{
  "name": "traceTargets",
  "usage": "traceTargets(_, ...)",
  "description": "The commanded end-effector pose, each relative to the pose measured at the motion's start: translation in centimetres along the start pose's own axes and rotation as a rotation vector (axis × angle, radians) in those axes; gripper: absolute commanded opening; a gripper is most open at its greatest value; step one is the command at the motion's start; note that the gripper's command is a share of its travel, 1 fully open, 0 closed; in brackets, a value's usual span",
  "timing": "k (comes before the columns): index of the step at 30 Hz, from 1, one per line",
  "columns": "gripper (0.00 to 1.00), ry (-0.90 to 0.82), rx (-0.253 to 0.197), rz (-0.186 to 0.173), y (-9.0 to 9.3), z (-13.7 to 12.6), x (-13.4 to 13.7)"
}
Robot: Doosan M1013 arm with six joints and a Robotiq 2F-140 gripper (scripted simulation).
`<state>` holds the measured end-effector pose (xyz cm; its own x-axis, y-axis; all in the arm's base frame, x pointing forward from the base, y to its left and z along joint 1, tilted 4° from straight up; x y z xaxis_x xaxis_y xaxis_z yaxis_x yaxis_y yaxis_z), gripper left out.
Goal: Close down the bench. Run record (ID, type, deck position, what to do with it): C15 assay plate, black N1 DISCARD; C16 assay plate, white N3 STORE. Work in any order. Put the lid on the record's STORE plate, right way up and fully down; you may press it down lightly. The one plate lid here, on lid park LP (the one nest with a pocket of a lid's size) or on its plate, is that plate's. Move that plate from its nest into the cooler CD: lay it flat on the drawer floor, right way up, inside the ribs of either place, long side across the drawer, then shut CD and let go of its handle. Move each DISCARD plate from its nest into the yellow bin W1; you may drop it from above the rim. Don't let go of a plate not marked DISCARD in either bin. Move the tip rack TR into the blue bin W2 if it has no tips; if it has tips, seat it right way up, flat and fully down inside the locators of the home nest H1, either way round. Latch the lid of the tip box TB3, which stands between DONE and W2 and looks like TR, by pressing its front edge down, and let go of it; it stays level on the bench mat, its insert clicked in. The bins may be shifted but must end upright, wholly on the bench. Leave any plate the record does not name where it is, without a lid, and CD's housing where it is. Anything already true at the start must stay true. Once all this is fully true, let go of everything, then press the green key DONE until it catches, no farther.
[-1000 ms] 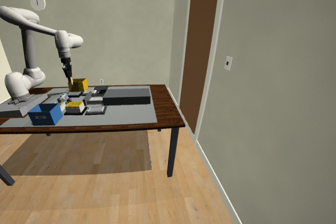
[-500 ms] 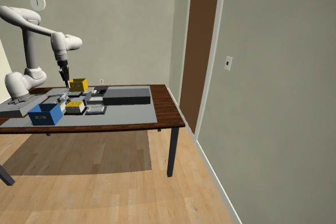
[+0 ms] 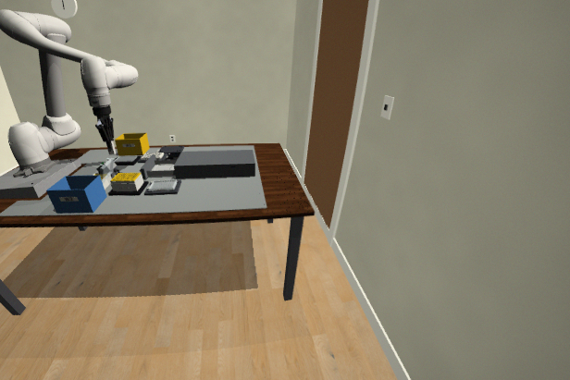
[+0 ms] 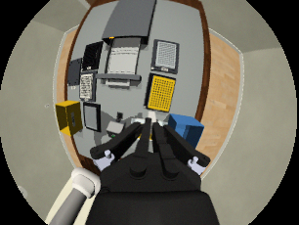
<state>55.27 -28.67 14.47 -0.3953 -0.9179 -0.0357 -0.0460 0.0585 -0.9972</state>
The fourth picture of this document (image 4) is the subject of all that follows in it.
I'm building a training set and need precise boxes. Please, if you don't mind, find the yellow open-top bin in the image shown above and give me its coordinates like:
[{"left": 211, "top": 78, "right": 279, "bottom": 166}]
[{"left": 55, "top": 101, "right": 83, "bottom": 137}]

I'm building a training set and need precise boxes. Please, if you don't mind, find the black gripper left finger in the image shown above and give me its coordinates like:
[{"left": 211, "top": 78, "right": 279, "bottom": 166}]
[{"left": 90, "top": 112, "right": 152, "bottom": 177}]

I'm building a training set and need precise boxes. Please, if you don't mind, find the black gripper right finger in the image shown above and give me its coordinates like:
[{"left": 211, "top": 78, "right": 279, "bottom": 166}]
[{"left": 150, "top": 112, "right": 211, "bottom": 179}]

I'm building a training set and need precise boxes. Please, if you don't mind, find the grey bench mat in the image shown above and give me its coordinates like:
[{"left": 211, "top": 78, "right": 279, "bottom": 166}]
[{"left": 67, "top": 0, "right": 204, "bottom": 159}]

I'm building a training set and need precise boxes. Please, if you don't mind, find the blue open-top bin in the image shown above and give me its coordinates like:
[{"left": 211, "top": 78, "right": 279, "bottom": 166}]
[{"left": 168, "top": 113, "right": 204, "bottom": 148}]

